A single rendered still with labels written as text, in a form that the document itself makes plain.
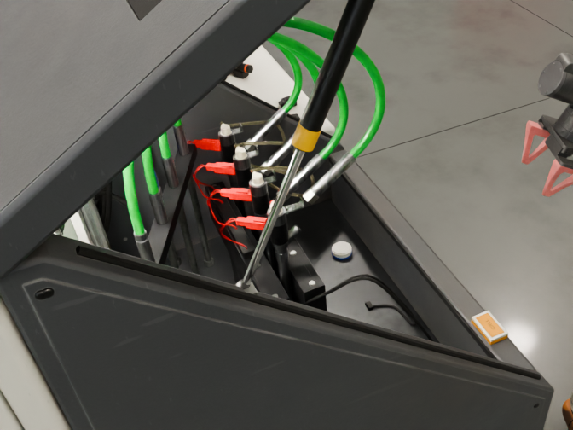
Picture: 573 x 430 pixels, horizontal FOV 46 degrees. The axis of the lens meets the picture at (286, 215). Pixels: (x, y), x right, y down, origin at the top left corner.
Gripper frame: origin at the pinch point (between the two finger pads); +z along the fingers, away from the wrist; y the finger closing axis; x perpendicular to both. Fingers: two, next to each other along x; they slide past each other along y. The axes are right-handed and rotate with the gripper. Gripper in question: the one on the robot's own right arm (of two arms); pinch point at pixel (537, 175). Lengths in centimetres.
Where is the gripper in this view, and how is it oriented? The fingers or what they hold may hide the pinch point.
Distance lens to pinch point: 129.3
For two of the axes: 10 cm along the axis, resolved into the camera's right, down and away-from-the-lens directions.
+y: 1.1, 6.4, -7.6
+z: -3.7, 7.4, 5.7
